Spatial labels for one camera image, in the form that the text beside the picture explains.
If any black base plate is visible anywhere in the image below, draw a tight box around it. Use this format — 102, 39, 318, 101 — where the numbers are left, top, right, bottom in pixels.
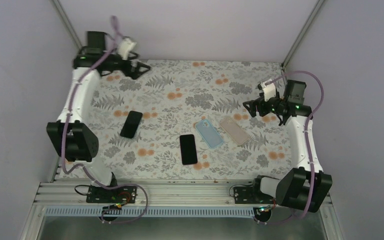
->
228, 184, 276, 205
86, 185, 137, 204

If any white slotted cable duct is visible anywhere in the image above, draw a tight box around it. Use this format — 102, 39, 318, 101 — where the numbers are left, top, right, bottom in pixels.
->
44, 207, 262, 218

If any beige phone case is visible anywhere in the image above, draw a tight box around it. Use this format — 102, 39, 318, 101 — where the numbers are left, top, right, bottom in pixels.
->
219, 116, 251, 146

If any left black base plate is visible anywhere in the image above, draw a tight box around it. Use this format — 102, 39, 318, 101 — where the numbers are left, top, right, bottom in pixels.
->
86, 185, 137, 204

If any light blue phone case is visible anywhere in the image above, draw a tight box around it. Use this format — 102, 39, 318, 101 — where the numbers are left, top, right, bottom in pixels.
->
194, 119, 224, 149

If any floral patterned table mat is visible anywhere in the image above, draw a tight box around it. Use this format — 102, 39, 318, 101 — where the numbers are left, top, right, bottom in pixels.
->
88, 60, 294, 181

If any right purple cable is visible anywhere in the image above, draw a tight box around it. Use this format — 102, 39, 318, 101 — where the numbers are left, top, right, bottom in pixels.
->
254, 70, 325, 225

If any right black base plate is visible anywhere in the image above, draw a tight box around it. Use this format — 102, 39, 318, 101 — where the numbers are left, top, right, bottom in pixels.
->
228, 184, 276, 205

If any aluminium mounting rail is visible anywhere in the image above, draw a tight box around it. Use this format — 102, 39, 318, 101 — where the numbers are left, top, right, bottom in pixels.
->
32, 178, 333, 208

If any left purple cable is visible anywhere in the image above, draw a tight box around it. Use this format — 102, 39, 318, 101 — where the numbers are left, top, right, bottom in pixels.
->
60, 14, 150, 225

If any purple cable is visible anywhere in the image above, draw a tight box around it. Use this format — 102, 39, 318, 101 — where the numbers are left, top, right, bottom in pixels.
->
60, 14, 150, 225
254, 70, 325, 225

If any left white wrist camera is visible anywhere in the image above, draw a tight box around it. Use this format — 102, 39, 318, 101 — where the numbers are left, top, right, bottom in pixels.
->
116, 36, 137, 60

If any black phone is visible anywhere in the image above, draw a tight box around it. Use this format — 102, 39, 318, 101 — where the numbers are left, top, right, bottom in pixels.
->
179, 134, 198, 165
120, 111, 143, 139

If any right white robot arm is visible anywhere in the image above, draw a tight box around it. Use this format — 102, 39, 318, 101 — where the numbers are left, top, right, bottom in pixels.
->
243, 80, 333, 213

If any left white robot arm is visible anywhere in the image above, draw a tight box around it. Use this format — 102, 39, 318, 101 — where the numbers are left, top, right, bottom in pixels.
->
46, 31, 151, 203

